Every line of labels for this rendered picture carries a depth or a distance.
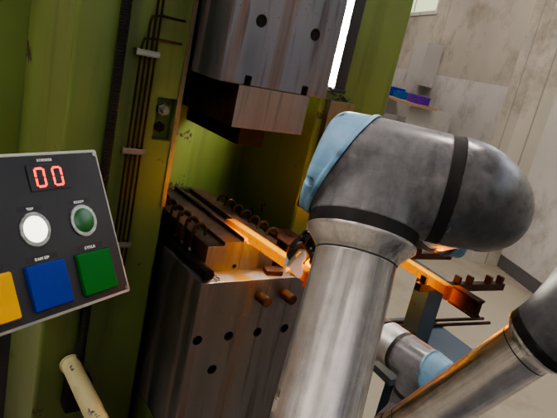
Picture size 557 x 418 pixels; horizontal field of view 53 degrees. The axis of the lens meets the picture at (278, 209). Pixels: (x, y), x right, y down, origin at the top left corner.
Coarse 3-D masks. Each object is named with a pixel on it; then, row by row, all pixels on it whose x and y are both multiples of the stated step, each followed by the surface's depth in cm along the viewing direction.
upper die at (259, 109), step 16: (192, 80) 140; (208, 80) 133; (192, 96) 140; (208, 96) 133; (224, 96) 127; (240, 96) 123; (256, 96) 125; (272, 96) 128; (288, 96) 130; (304, 96) 133; (208, 112) 133; (224, 112) 127; (240, 112) 124; (256, 112) 127; (272, 112) 129; (288, 112) 132; (304, 112) 134; (256, 128) 128; (272, 128) 131; (288, 128) 133
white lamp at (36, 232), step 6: (30, 216) 92; (36, 216) 93; (24, 222) 90; (30, 222) 91; (36, 222) 92; (42, 222) 93; (24, 228) 90; (30, 228) 91; (36, 228) 92; (42, 228) 93; (30, 234) 91; (36, 234) 92; (42, 234) 93; (30, 240) 91; (36, 240) 92; (42, 240) 93
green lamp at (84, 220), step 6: (78, 210) 100; (84, 210) 101; (78, 216) 100; (84, 216) 101; (90, 216) 102; (78, 222) 99; (84, 222) 100; (90, 222) 102; (78, 228) 99; (84, 228) 100; (90, 228) 101
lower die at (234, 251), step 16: (176, 192) 166; (208, 192) 173; (192, 208) 155; (224, 208) 161; (192, 224) 145; (208, 224) 145; (224, 224) 145; (208, 240) 136; (224, 240) 136; (240, 240) 139; (272, 240) 143; (208, 256) 133; (224, 256) 136; (240, 256) 139; (256, 256) 141
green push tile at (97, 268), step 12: (96, 252) 101; (108, 252) 103; (84, 264) 98; (96, 264) 100; (108, 264) 102; (84, 276) 98; (96, 276) 100; (108, 276) 102; (84, 288) 97; (96, 288) 99; (108, 288) 101
